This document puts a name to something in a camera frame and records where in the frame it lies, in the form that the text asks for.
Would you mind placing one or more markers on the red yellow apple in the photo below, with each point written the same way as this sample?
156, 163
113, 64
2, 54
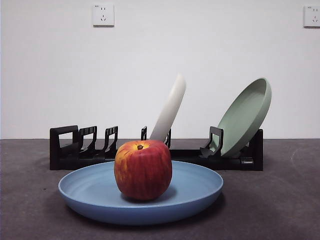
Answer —
143, 172

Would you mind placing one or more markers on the white wall socket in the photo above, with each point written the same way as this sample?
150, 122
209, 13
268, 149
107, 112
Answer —
103, 15
312, 16

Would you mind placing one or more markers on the blue plate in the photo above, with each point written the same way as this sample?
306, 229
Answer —
90, 197

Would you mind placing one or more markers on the cream white plate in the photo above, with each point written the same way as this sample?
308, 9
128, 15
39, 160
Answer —
170, 107

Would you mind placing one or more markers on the black plate rack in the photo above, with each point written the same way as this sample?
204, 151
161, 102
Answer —
225, 163

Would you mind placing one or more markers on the pale green plate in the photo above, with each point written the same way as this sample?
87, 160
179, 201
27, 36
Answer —
242, 122

